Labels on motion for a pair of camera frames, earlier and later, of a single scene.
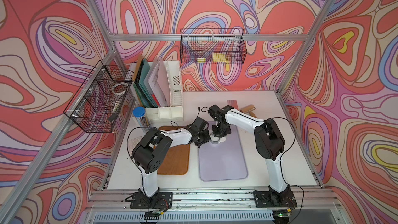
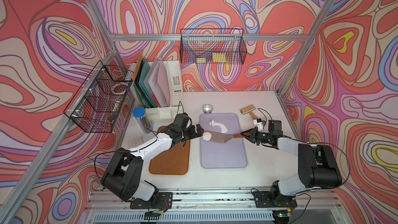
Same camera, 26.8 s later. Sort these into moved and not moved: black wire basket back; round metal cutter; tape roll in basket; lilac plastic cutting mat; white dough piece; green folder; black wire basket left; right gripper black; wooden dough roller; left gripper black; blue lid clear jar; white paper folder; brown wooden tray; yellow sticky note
Moved: left gripper black; white dough piece; round metal cutter; lilac plastic cutting mat; right gripper black
Not moved: yellow sticky note; tape roll in basket; black wire basket left; white paper folder; black wire basket back; green folder; wooden dough roller; brown wooden tray; blue lid clear jar
